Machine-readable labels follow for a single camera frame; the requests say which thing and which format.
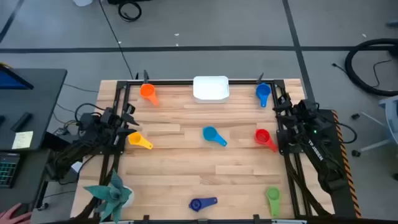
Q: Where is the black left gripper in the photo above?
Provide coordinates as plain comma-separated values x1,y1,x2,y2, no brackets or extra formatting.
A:
112,103,140,147

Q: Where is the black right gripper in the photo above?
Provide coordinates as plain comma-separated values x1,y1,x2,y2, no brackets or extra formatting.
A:
272,95,307,138

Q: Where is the yellow measuring cup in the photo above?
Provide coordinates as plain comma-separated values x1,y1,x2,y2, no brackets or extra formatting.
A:
127,131,154,151

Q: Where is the orange measuring cup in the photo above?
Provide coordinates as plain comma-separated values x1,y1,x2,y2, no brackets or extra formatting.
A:
139,83,160,107

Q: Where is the blue measuring cup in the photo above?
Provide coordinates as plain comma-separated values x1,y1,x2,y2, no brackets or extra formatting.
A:
255,82,272,108

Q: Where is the red measuring cup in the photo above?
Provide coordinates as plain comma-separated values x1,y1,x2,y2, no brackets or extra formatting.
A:
254,128,279,153

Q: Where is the white plastic basket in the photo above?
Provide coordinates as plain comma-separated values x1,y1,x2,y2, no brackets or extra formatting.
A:
192,75,230,105

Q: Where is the teal measuring cup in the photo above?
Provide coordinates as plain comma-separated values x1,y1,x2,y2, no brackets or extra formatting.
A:
202,126,228,147

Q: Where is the green measuring cup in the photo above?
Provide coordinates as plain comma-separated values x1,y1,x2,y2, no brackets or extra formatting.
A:
266,186,282,218

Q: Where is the purple measuring cup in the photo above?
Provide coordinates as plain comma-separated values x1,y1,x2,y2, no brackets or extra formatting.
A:
188,196,218,213

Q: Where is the teal artificial plant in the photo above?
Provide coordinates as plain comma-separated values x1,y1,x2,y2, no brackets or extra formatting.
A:
83,169,133,224

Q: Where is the black control box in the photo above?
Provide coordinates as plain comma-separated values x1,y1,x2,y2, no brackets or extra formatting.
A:
42,131,82,156

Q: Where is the white plant pot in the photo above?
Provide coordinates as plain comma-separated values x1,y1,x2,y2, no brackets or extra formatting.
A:
123,185,135,208

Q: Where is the black desk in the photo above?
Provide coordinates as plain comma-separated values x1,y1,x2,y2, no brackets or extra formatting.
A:
0,68,68,218

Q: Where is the black panel with striped edge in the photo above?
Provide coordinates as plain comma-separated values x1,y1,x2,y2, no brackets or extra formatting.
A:
315,108,363,218

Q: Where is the white office chair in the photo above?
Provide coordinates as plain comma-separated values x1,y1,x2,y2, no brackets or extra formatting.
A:
351,95,398,158

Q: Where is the black remote control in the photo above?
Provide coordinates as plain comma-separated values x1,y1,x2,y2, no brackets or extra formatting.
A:
10,111,33,133

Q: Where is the yellow sticky note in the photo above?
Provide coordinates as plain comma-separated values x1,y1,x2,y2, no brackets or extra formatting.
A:
11,131,34,150

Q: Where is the black computer monitor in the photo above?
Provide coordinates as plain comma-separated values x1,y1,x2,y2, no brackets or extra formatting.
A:
0,63,34,90

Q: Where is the backlit black keyboard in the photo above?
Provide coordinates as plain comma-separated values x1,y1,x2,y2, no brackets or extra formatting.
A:
0,152,21,189

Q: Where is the person's hand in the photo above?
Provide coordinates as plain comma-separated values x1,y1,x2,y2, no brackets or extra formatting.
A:
0,203,32,224

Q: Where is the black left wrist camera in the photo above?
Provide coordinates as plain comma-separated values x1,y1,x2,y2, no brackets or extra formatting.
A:
99,107,118,126

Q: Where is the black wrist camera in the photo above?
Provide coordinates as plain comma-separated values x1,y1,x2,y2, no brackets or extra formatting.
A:
99,107,118,126
297,98,320,116

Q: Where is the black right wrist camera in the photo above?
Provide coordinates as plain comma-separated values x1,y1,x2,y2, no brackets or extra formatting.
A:
297,98,320,116

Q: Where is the black metal table frame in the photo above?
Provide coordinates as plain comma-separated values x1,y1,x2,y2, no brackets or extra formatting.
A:
98,79,313,224

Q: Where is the thin black cable with plug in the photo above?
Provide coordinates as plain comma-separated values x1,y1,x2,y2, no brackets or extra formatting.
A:
331,58,393,88

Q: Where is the thick black hose coil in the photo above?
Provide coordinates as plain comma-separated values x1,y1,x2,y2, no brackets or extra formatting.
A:
344,38,398,97

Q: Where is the long black floor cable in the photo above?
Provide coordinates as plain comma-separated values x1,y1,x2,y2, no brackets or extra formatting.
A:
98,0,135,80

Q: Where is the black cable coil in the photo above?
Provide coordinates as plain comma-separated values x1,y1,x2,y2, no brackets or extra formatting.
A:
117,1,142,22

